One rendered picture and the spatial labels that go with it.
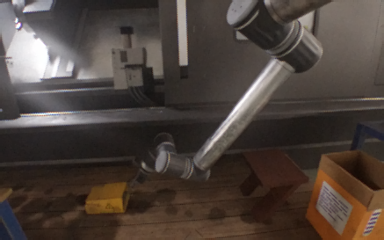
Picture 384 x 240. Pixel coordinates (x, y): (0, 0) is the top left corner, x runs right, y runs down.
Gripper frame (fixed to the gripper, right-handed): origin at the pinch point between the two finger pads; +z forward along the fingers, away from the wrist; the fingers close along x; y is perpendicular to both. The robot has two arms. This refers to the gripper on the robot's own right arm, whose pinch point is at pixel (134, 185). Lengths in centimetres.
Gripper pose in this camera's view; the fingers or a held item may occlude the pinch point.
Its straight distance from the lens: 129.8
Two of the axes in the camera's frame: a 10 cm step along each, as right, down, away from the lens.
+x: -0.7, -3.6, 9.3
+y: 8.0, 5.4, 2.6
